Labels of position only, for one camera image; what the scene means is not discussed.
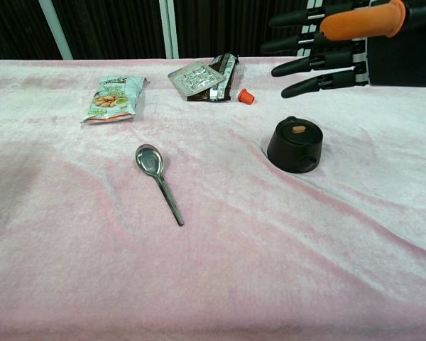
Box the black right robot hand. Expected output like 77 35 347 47
261 0 426 99

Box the black teapot lid cork knob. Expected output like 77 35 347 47
276 117 324 145

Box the black round cup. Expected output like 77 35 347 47
266 115 324 174

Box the small orange rubber cap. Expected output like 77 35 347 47
237 88 256 106

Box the dark brown chocolate wrapper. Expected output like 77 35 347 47
186 53 241 103

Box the silver pill blister pack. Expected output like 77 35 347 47
167 61 226 97

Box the metal spoon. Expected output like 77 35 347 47
134 144 185 227

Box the pink plush table cloth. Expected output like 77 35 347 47
0 56 426 341

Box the black pleated curtain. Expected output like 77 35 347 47
0 0 308 60

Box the nut snack bag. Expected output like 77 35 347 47
80 75 150 124

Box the white frame post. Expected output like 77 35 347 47
158 0 180 60
38 0 74 60

